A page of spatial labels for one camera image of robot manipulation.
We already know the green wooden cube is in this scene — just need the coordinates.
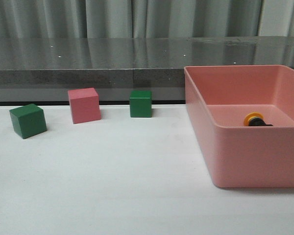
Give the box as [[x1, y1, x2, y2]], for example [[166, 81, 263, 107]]
[[9, 104, 47, 139], [129, 91, 152, 118]]

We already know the pink wooden cube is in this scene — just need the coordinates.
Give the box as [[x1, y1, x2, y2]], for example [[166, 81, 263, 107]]
[[68, 88, 101, 124]]

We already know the grey-green curtain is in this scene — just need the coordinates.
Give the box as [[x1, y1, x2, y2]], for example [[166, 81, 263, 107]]
[[0, 0, 294, 38]]

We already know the right green wooden cube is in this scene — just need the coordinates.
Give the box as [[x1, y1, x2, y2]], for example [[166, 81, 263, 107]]
[[129, 91, 152, 118]]

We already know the grey stone ledge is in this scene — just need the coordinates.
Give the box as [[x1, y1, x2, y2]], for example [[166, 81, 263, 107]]
[[0, 36, 294, 105]]

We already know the pink plastic bin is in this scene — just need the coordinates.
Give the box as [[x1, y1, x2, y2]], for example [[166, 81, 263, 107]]
[[184, 65, 294, 188]]

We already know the left green wooden cube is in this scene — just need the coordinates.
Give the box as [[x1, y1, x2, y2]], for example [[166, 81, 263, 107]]
[[9, 104, 47, 139]]

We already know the yellow mushroom push button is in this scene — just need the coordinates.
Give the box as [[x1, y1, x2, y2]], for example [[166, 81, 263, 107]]
[[244, 112, 273, 126]]

